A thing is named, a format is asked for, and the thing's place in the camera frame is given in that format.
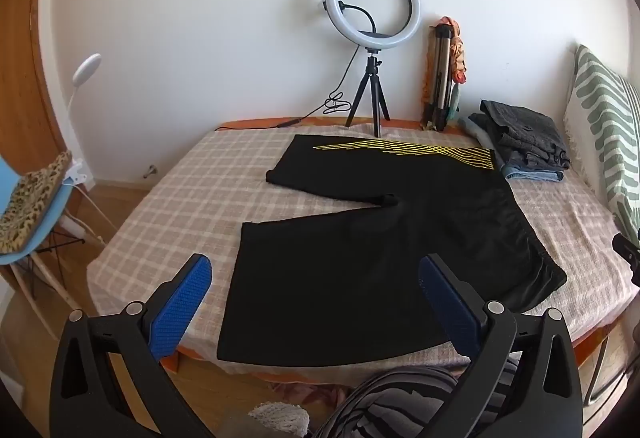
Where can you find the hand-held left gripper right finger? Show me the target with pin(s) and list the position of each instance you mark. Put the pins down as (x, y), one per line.
(450, 305)

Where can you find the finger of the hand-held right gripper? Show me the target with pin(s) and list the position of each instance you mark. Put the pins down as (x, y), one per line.
(627, 253)

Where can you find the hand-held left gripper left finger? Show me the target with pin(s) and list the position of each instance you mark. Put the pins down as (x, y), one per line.
(181, 303)

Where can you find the black t-shirt with yellow lines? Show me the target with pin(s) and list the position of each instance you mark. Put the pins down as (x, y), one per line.
(380, 248)

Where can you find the checked beige blanket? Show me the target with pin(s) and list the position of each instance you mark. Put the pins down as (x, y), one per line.
(165, 228)

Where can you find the person's striped grey clothing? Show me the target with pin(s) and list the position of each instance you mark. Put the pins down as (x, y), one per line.
(400, 405)

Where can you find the metal chair leg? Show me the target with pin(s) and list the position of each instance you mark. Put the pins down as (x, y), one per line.
(597, 368)

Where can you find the folded light blue jeans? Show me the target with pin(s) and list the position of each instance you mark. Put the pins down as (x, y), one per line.
(532, 174)

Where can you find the green striped white pillow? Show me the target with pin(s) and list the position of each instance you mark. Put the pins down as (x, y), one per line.
(607, 127)

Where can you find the metal door stop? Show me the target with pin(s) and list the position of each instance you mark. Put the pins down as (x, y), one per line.
(148, 170)

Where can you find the blue chair with wooden legs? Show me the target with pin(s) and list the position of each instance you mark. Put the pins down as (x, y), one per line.
(45, 238)

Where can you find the white knitted cloth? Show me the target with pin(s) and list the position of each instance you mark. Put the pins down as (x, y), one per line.
(280, 420)

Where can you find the folded dark grey jeans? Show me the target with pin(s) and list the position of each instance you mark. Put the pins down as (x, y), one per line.
(530, 132)

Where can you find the folded pale grey garment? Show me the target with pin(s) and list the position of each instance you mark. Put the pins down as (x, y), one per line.
(484, 130)

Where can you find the leopard print cushion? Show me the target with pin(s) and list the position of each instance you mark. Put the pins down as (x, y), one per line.
(32, 203)

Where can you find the folded metal tripod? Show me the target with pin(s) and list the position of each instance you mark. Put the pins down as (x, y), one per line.
(440, 77)

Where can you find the small black tripod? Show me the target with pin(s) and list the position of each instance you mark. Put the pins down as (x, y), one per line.
(370, 90)

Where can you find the white clip lamp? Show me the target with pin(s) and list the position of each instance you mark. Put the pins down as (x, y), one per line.
(82, 72)

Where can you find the folded tripod with orange cloth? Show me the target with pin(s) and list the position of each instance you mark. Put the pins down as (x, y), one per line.
(457, 52)

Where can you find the wooden door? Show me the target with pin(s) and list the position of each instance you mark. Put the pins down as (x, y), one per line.
(27, 82)

